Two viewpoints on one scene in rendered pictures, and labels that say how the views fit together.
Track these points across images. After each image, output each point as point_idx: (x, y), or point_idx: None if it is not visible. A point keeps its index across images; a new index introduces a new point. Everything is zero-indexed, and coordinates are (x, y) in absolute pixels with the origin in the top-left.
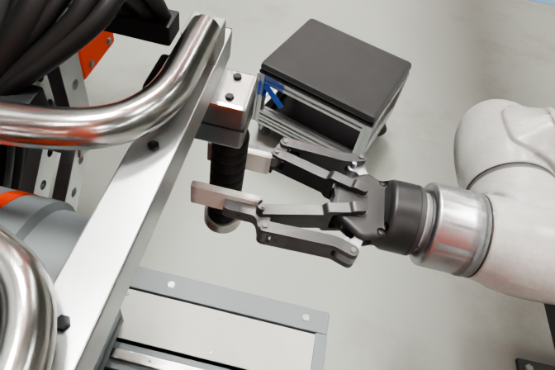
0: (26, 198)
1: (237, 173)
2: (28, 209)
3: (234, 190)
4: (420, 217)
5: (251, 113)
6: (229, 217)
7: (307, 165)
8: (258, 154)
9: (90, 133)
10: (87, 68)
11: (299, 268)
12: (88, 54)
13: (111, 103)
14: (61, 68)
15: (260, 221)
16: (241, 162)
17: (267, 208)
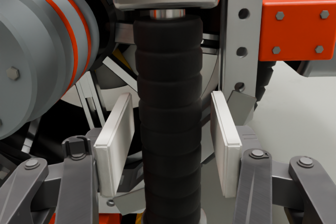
0: None
1: (147, 107)
2: None
3: (119, 121)
4: None
5: None
6: (149, 216)
7: (254, 215)
8: (223, 130)
9: None
10: (267, 50)
11: None
12: (276, 38)
13: None
14: (228, 22)
15: (53, 168)
16: (152, 81)
17: (79, 162)
